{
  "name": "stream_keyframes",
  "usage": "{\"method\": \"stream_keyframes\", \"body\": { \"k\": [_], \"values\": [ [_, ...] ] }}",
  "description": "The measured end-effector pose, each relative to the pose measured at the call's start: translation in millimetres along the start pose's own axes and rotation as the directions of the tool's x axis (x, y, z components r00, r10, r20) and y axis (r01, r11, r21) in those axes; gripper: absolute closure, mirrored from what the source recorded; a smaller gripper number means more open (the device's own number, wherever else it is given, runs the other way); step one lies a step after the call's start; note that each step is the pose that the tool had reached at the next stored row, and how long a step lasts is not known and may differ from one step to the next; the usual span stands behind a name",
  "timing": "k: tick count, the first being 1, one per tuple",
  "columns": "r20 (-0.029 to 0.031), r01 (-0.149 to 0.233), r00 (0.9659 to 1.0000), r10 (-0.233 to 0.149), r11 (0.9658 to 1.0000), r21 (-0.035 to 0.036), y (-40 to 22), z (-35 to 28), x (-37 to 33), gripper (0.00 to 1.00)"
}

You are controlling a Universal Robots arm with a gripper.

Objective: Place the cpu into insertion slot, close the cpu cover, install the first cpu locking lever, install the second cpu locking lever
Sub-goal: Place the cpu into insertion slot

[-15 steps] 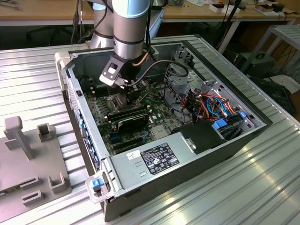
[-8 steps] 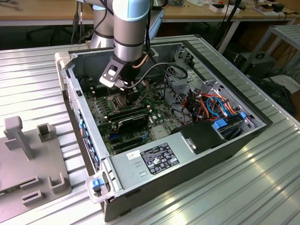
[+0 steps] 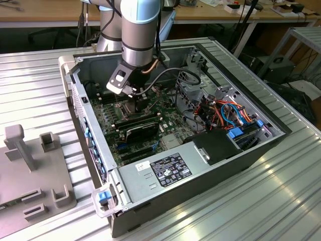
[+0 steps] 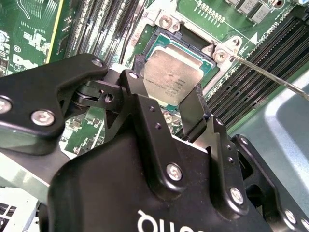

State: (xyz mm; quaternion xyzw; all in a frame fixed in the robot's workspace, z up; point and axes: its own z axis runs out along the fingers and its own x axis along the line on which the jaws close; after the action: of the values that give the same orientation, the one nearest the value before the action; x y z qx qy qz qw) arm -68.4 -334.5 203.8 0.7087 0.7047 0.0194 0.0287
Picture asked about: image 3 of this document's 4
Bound CPU socket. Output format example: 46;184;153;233
119;100;141;121

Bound black expansion slot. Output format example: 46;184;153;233
119;145;154;158
121;150;155;164

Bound green motherboard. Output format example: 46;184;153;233
88;84;193;168

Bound metal drive cage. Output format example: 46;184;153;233
175;65;219;122

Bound black graphics card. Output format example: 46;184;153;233
124;120;159;144

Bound silver chipset heatsink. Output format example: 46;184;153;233
162;137;181;149

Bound black plastic shroud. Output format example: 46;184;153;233
192;131;243;166

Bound grey power supply unit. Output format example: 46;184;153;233
117;143;211;205

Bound blue disk carrier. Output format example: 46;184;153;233
226;125;262;151

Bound white box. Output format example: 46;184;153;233
224;3;257;15

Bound blue case latch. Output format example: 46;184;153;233
98;191;111;204

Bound grey open PC case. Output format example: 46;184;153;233
58;43;293;238

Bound black equipment box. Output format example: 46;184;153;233
250;55;297;85

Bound grey plastic parts rack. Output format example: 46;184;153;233
0;124;78;222

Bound brown cardboard box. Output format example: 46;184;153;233
271;2;306;16

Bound metal slat shelf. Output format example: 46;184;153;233
277;26;321;83

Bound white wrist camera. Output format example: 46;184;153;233
106;62;132;97

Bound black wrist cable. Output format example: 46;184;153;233
135;67;202;96

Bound red yellow power wires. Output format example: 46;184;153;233
195;101;214;131

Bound black hanging cable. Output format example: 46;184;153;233
77;0;90;48

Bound orange data wire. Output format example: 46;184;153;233
215;99;252;124

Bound blue data wire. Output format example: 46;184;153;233
220;102;244;127

